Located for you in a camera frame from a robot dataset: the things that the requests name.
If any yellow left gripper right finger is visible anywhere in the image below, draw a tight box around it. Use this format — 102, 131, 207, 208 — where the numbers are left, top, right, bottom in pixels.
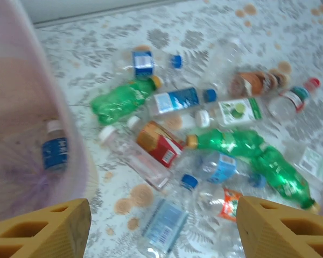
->
236, 195, 323, 258

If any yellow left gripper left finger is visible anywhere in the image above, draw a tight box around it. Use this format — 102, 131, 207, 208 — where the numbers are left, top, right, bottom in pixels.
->
0, 198, 92, 258

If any green Sprite bottle yellow cap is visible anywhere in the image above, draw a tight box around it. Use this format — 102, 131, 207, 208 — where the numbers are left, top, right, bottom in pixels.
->
187, 128, 269, 163
251, 146, 320, 211

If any clear bottle orange label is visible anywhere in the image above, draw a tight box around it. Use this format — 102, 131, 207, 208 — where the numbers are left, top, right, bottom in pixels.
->
196, 187, 244, 223

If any clear bottle green white label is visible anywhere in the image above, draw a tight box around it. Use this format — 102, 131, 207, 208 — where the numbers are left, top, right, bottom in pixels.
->
294, 146, 323, 189

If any clear bottle light blue label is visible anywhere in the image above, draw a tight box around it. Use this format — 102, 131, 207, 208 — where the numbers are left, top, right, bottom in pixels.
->
195, 150, 267, 188

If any pinkish square clear bottle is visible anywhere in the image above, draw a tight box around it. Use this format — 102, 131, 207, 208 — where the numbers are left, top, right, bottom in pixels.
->
99, 125, 173, 191

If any clear bottle pale barcode label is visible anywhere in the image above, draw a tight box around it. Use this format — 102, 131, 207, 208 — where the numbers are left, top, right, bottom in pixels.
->
139, 174, 199, 257

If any clear bottle lime label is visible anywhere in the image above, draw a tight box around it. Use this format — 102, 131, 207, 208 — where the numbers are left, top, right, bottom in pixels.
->
195, 97, 264, 128

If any red cap red label bottle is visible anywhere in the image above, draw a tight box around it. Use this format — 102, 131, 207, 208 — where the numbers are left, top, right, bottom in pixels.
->
268, 77, 321, 119

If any red orange label tea bottle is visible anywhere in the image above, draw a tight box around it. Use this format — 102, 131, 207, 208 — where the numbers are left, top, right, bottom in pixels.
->
127, 115, 186, 169

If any crushed green plastic bottle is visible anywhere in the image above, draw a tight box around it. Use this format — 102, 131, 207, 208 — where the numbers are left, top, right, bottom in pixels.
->
90, 76, 164, 126

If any clear bottle brown label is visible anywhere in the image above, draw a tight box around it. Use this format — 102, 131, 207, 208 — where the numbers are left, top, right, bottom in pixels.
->
228, 69, 291, 98

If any clear bottle blue mountain label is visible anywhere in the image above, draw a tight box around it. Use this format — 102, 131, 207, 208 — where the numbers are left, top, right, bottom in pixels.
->
146, 87, 218, 117

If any clear unlabelled plastic bottle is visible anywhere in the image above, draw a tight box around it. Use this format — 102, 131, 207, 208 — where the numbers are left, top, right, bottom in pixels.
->
204, 37, 244, 92

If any clear bottle dark blue label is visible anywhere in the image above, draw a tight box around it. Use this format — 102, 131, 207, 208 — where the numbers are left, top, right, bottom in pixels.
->
117, 48, 184, 80

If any beige ribbed waste bin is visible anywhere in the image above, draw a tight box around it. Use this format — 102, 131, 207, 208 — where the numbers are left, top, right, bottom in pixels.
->
0, 0, 100, 224

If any pink plastic bin liner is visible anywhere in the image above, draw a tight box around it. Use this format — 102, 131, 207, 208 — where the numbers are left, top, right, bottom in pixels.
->
0, 0, 91, 224

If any white cap blue label bottle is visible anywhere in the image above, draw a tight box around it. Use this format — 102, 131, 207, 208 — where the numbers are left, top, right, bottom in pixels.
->
41, 119, 69, 171

